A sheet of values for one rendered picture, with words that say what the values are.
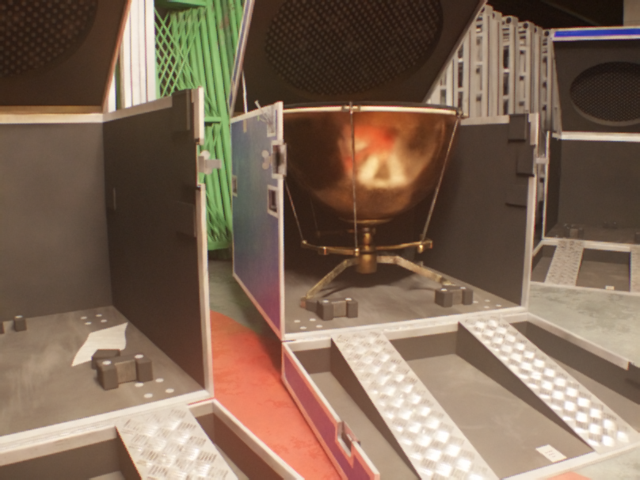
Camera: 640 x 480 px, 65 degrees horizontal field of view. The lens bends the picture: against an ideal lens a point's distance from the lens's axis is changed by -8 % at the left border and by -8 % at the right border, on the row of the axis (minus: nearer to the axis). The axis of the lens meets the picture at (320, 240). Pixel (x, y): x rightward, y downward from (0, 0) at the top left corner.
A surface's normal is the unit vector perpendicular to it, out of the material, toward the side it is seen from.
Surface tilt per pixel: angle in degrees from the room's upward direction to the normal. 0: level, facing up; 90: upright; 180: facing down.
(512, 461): 2
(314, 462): 0
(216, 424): 90
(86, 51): 138
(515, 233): 90
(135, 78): 87
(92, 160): 90
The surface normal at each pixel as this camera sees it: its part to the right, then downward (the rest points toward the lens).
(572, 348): -0.95, 0.05
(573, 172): -0.50, 0.15
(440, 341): 0.31, 0.18
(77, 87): 0.39, 0.83
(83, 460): 0.58, 0.16
